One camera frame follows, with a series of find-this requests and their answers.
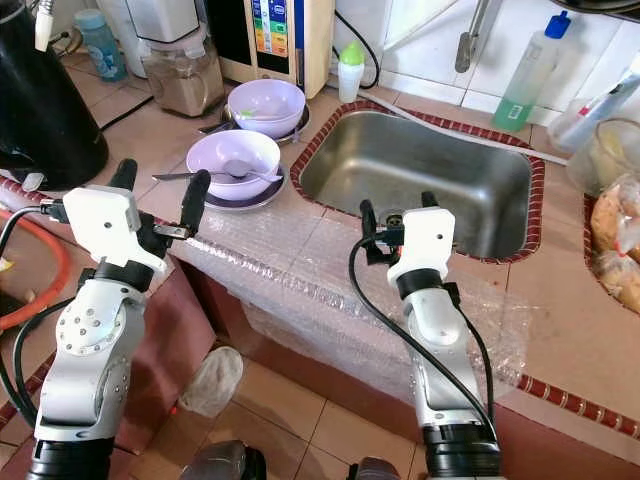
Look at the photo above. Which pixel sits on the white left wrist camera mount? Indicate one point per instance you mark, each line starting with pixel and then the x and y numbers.
pixel 105 220

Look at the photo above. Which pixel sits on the white and green spoon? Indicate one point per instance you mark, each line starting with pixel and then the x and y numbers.
pixel 253 114

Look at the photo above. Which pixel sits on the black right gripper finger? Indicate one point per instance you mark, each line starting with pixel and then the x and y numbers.
pixel 430 201
pixel 369 220

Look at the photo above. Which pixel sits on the white bottle green cap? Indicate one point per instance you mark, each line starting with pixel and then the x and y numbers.
pixel 350 75

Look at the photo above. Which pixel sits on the thin grey pipe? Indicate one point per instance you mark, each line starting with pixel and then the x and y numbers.
pixel 460 126

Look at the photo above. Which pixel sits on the grey left robot leg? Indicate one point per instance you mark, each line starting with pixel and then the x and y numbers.
pixel 225 462

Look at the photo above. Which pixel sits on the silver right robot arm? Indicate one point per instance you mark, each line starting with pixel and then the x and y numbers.
pixel 445 350

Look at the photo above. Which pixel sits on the black glossy kettle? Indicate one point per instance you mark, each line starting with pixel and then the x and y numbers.
pixel 55 100

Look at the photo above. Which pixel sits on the green soap bottle blue cap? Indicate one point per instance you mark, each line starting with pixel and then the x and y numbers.
pixel 525 85

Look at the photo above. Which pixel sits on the clear bubble wrap sheet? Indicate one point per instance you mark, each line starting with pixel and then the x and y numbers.
pixel 300 290

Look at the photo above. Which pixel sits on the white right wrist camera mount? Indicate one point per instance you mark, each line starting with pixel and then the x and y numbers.
pixel 425 245

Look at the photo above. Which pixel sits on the metal spoon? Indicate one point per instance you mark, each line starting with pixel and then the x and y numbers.
pixel 235 169

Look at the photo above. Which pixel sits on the metal faucet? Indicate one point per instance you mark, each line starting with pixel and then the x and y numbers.
pixel 470 40

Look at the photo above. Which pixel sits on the beige water purifier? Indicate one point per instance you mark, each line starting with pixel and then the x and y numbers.
pixel 275 40

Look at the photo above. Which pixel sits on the bag of brown food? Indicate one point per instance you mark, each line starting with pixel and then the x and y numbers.
pixel 618 240

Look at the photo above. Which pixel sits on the white cloth bundle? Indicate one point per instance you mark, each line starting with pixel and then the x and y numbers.
pixel 210 380

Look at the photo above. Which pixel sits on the round steel plate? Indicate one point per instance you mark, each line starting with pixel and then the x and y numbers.
pixel 301 123
pixel 255 202

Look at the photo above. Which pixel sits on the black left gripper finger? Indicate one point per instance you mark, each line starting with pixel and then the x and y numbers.
pixel 123 174
pixel 195 200

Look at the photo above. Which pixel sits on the maroon counter cabinet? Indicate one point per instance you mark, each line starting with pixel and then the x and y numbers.
pixel 150 330

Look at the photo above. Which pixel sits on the clear blender jar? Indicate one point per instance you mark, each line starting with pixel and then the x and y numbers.
pixel 180 70

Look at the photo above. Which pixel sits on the clear plastic container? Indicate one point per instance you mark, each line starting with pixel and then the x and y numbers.
pixel 605 150

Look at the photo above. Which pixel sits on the grey right robot leg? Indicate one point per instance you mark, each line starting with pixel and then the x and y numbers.
pixel 372 470

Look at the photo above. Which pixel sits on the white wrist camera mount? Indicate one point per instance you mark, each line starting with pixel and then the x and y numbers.
pixel 105 220
pixel 425 245

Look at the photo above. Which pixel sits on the grey robot leg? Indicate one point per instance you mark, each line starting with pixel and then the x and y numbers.
pixel 372 470
pixel 225 462

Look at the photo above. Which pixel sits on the lilac plastic bowl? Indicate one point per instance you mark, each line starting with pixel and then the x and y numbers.
pixel 250 148
pixel 270 98

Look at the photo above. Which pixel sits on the pale blue bottle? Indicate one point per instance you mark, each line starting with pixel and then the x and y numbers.
pixel 100 48

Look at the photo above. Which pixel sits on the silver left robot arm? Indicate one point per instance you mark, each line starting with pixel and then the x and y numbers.
pixel 90 340

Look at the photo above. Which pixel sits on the stainless steel sink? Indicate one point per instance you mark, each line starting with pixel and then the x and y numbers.
pixel 420 170

